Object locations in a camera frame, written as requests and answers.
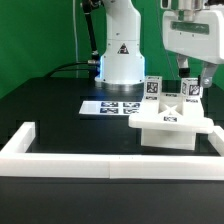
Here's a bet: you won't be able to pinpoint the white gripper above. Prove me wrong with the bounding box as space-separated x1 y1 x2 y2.
163 9 224 88

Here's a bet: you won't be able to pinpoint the white tagged block part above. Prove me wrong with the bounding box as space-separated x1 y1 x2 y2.
180 78 202 98

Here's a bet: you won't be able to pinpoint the white chair back frame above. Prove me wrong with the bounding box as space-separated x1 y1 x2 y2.
129 93 214 134

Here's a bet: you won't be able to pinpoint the white chair seat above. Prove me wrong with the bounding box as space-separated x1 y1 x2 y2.
141 129 196 150

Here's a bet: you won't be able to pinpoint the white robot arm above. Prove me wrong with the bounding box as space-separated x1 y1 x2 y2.
82 0 224 89

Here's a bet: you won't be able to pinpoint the white sheet with tags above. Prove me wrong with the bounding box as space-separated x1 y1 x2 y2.
79 101 141 116

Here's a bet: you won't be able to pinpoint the white U-shaped fence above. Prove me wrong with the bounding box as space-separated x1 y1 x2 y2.
0 122 224 180

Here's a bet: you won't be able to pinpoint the black cable bundle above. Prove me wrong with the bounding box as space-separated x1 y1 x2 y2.
44 9 101 79

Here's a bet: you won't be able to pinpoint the white thin cable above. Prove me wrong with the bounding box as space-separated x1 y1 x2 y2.
72 0 80 79

